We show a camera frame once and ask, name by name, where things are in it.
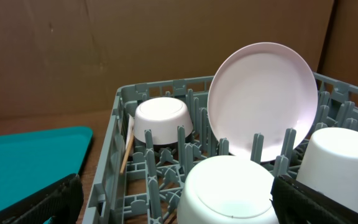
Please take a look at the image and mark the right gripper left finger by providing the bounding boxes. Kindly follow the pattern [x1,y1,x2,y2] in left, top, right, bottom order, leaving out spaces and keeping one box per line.
[0,174,84,224]

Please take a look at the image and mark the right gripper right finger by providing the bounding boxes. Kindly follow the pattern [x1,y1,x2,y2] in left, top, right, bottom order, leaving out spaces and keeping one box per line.
[271,175,358,224]

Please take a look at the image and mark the white paper cup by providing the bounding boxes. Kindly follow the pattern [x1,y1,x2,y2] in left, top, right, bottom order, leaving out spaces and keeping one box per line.
[296,128,358,213]

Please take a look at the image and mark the teal plastic serving tray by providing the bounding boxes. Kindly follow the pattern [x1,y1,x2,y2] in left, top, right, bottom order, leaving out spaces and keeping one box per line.
[0,126,93,211]

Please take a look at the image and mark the wooden chopstick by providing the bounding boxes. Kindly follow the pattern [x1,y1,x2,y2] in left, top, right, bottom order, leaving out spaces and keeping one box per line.
[119,131,134,175]

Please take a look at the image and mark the white round plate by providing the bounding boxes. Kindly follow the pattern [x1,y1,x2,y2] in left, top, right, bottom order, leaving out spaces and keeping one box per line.
[207,42,318,162]

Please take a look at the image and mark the white plastic fork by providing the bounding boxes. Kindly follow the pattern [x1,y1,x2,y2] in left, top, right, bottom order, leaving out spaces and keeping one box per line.
[126,114,135,156]

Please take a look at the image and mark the grey dishwasher rack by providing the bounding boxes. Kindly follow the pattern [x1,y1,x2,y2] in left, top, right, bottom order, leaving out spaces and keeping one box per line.
[83,72,358,223]

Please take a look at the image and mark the cardboard wall panel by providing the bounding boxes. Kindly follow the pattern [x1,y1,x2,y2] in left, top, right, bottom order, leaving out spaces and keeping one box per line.
[0,1,358,119]

